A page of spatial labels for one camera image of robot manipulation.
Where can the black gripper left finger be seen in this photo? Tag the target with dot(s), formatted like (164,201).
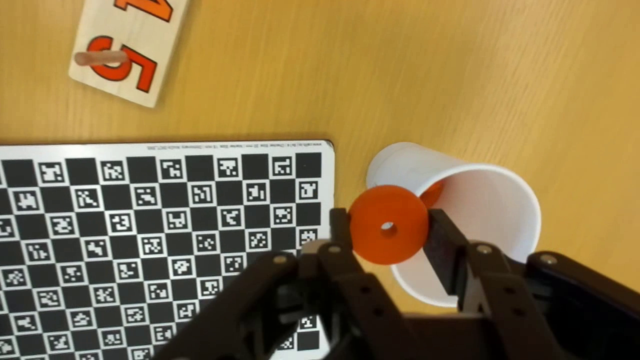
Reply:
(300,306)

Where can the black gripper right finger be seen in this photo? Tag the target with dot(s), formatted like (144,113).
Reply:
(526,303)

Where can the white paper cup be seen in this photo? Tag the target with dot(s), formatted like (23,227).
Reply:
(486,201)

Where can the black white marker checkerboard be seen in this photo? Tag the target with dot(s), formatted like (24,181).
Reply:
(133,253)

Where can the wooden number puzzle board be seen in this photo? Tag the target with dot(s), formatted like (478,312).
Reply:
(133,47)

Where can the thin wooden peg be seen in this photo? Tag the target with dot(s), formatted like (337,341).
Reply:
(100,59)

